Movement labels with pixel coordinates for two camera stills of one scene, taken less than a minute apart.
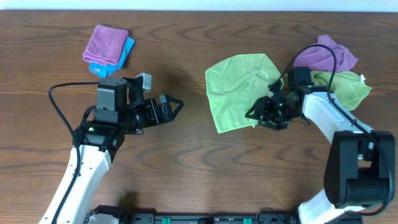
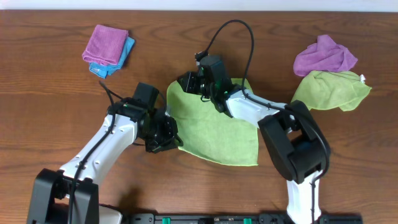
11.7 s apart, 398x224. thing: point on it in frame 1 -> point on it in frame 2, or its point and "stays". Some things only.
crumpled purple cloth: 320,58 stays
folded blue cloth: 104,70 stays
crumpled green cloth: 349,89 stays
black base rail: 194,218 stays
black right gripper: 261,110 -> 186,81
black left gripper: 155,119 -> 171,139
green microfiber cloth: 235,86 -> 209,134
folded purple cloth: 105,45 stays
